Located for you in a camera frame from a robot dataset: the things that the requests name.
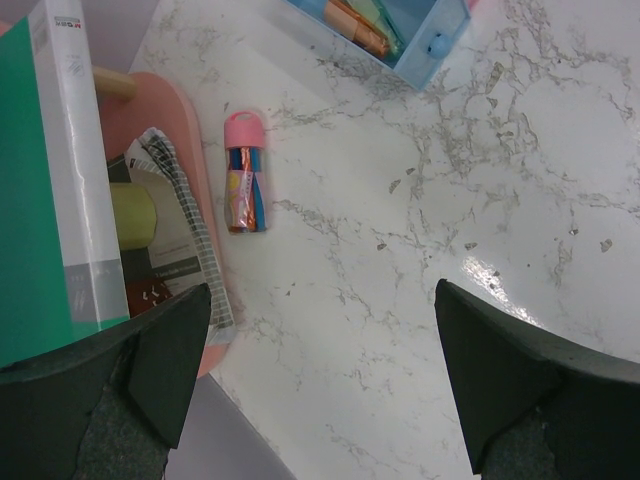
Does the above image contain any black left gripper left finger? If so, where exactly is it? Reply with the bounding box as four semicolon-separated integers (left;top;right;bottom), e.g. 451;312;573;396
1;284;211;479

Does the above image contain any green mini stapler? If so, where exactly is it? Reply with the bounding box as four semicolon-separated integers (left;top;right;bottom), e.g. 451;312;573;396
348;0;405;59

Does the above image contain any pink oval shelf rack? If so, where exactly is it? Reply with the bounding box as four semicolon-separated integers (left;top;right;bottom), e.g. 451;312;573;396
0;17;226;380

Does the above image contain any pink capped clear tube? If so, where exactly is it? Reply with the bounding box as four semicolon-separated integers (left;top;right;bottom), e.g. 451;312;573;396
224;110;267;233

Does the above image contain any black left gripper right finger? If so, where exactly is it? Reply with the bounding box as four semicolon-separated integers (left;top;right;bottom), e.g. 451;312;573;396
435;279;639;479

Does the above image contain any light blue drawer bin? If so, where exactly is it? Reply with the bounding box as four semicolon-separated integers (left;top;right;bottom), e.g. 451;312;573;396
289;0;471;90

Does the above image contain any green binder book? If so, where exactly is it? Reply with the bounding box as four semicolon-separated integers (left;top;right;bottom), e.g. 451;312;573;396
1;1;129;366

